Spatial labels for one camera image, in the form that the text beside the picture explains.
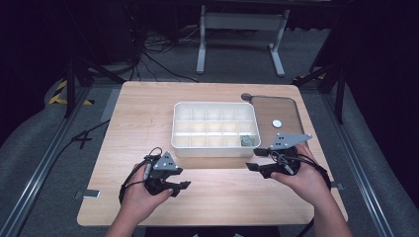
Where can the white metal table frame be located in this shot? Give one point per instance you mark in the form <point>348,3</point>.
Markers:
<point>242,21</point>

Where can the yellow black floor tape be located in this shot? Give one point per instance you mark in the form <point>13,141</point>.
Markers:
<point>57,97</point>

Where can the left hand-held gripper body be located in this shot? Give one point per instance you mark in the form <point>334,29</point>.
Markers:
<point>164,164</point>

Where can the person's right hand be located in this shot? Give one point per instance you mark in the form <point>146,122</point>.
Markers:
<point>306,184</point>

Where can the transparent box lid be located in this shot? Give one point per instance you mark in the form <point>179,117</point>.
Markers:
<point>280,112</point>

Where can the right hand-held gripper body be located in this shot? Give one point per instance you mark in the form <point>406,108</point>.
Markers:
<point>285,158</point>

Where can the black metal stand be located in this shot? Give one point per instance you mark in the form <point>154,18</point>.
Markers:
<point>339,95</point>
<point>70,89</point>

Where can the white divided storage box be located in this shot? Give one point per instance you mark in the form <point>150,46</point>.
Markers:
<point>210,126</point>

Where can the grey tape strip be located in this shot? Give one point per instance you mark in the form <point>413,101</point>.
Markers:
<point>88,194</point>
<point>336,186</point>

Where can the grey round disc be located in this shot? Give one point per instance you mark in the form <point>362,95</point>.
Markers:
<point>246,96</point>

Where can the aluminium floor rail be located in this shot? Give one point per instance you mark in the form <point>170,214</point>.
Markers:
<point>36,177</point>
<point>359,164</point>

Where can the person's left hand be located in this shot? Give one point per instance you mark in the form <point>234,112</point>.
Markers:
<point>143,200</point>

